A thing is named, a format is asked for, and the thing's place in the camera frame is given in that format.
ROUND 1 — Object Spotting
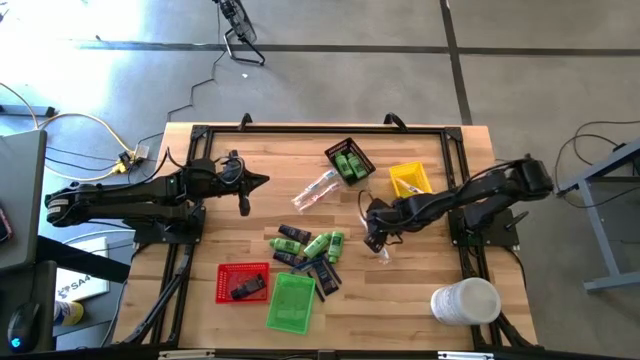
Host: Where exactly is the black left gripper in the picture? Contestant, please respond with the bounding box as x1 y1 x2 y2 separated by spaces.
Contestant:
214 151 271 217

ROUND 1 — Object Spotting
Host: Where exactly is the clear packaged toothbrush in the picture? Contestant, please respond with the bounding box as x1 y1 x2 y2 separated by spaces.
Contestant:
291 168 340 205
366 218 393 266
397 178 426 195

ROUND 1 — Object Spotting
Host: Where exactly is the green travel bottle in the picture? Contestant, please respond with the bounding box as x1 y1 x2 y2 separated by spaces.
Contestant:
334 152 353 180
327 230 346 265
347 152 369 180
302 231 332 260
268 237 304 255

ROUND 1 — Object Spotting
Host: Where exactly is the red print packaged toothbrush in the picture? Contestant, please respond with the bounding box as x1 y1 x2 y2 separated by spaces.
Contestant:
294 180 345 215

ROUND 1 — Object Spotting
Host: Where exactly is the yellow plastic basket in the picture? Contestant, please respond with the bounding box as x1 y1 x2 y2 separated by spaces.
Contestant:
388 160 434 200

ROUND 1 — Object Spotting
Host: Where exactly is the black plastic basket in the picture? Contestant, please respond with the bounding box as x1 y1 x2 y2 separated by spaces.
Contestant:
323 137 377 187

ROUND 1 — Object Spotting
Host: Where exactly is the red plastic basket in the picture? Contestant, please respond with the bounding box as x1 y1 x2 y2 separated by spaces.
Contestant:
214 262 272 306

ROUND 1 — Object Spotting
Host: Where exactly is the grey power outlet box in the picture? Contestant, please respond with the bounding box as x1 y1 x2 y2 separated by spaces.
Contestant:
117 144 151 166

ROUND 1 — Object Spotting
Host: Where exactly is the white round container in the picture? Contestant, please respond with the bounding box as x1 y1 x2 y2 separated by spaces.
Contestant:
429 277 502 326

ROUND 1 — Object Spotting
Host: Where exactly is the green plastic basket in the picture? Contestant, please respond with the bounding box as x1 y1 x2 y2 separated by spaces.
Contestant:
265 271 317 336

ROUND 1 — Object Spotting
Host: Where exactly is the black floor fan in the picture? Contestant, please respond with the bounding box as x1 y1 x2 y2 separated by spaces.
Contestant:
212 0 267 67

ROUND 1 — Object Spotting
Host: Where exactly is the white printed box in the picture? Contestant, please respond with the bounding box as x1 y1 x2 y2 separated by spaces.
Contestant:
53 237 111 304

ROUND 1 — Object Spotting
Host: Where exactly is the yellow blue can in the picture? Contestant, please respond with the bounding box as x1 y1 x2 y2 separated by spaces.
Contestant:
52 299 85 329

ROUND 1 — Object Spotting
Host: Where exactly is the grey desk top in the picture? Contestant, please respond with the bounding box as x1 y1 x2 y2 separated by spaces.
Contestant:
0 128 49 274

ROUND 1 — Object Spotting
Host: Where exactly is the black desk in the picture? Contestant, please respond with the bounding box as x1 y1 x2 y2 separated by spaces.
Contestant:
0 234 132 354

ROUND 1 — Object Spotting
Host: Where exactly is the pink cased phone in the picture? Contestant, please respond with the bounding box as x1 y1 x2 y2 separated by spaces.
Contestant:
0 204 14 246

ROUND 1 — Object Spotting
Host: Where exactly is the black computer mouse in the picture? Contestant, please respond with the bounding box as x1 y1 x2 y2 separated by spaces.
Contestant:
5 299 42 354

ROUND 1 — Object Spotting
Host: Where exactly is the black aluminium table frame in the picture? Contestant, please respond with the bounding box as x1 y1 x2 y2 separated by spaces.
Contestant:
114 123 539 351

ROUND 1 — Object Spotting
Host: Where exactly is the black fan cable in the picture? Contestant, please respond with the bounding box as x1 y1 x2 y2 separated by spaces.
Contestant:
134 0 224 151

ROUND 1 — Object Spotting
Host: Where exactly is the yellow extension cable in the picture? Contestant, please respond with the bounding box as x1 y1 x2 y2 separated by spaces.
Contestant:
0 79 141 184

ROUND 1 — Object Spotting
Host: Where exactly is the silver metal bracket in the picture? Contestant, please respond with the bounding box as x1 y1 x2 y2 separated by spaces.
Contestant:
438 350 495 360
158 349 215 360

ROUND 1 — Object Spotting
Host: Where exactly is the grey metal table frame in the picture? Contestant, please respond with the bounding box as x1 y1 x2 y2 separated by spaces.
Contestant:
553 137 640 294

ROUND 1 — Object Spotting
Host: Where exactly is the black floor cable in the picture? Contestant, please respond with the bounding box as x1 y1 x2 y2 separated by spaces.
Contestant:
539 118 640 246

